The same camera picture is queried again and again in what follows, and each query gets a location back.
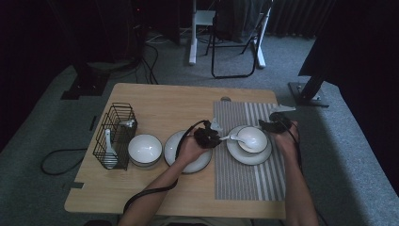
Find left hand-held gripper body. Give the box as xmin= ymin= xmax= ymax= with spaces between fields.
xmin=193 ymin=118 xmax=224 ymax=150

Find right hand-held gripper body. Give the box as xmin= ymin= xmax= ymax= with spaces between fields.
xmin=269 ymin=105 xmax=296 ymax=133

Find white bowl with dark rim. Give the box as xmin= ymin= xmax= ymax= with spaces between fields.
xmin=127 ymin=134 xmax=164 ymax=170
xmin=235 ymin=125 xmax=270 ymax=154

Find white ceramic spoon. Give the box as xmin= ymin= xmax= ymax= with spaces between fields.
xmin=230 ymin=134 xmax=260 ymax=150
xmin=103 ymin=128 xmax=120 ymax=170

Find white plate with dark rim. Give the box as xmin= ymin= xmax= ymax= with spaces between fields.
xmin=226 ymin=124 xmax=273 ymax=167
xmin=163 ymin=130 xmax=214 ymax=174

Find black wire basket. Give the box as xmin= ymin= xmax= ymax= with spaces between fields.
xmin=92 ymin=102 xmax=138 ymax=172

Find person's left hand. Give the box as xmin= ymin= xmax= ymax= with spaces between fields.
xmin=175 ymin=134 xmax=208 ymax=168

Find person's right hand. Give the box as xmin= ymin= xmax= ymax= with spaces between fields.
xmin=275 ymin=121 xmax=300 ymax=158

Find black slanted stand with base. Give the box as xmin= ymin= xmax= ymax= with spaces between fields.
xmin=287 ymin=46 xmax=330 ymax=108

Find grey striped placemat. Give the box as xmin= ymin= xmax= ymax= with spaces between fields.
xmin=213 ymin=101 xmax=288 ymax=202

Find black folding chair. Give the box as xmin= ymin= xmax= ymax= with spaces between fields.
xmin=205 ymin=0 xmax=274 ymax=79

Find person's beige trousers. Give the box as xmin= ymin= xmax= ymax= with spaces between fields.
xmin=156 ymin=216 xmax=253 ymax=226

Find black curtain panel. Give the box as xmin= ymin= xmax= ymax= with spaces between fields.
xmin=297 ymin=0 xmax=399 ymax=189

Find dark grey jacket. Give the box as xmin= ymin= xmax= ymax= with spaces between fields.
xmin=213 ymin=0 xmax=267 ymax=43

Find dark pleated curtain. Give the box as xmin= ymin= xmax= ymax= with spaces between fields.
xmin=269 ymin=0 xmax=333 ymax=39

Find black stand with flat base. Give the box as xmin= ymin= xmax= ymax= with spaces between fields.
xmin=60 ymin=60 xmax=111 ymax=101

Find dark equipment cabinet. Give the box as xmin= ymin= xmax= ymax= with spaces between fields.
xmin=93 ymin=0 xmax=149 ymax=64

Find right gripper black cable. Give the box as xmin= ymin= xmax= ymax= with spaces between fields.
xmin=286 ymin=123 xmax=305 ymax=173

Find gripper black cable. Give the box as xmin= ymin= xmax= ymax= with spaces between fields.
xmin=122 ymin=120 xmax=211 ymax=215
xmin=286 ymin=123 xmax=305 ymax=173

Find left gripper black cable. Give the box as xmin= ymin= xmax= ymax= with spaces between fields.
xmin=122 ymin=120 xmax=211 ymax=215

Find bunch of floor cables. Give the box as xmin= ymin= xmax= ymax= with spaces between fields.
xmin=106 ymin=31 xmax=177 ymax=86

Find black looped floor cable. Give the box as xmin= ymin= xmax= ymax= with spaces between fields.
xmin=40 ymin=147 xmax=88 ymax=176

